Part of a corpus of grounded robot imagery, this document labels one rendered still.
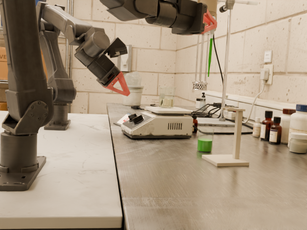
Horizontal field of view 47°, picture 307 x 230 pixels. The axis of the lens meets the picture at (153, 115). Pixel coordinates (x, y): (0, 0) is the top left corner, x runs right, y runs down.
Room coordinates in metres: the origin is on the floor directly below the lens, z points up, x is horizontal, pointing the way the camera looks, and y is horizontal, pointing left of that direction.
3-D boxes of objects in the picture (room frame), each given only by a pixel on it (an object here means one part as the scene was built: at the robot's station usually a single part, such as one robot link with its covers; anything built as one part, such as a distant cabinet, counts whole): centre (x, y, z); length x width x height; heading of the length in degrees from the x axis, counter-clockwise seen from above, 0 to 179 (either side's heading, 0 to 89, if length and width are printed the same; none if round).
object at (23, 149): (0.63, 0.24, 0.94); 0.20 x 0.07 x 0.08; 8
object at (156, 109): (1.14, -0.04, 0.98); 0.12 x 0.12 x 0.01; 19
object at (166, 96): (1.14, -0.04, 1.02); 0.06 x 0.05 x 0.08; 61
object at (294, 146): (0.98, -0.40, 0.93); 0.05 x 0.05 x 0.05
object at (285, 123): (1.12, -0.43, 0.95); 0.06 x 0.06 x 0.11
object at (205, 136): (0.93, -0.14, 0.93); 0.04 x 0.04 x 0.06
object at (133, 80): (2.22, 0.14, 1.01); 0.14 x 0.14 x 0.21
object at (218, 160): (0.81, -0.17, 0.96); 0.08 x 0.08 x 0.13; 17
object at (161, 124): (1.13, -0.02, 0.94); 0.22 x 0.13 x 0.08; 109
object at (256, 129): (1.22, -0.36, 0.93); 0.03 x 0.03 x 0.07
